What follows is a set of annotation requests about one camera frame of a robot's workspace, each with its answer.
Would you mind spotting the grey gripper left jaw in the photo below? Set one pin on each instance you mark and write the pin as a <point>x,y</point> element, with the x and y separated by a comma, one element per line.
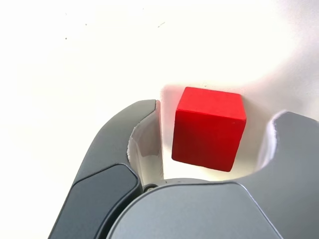
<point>104,154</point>

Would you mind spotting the red cube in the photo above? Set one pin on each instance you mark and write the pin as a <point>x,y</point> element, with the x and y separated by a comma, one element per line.
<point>207,129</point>

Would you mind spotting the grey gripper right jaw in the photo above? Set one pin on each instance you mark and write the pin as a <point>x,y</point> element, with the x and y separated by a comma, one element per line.
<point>199,211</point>

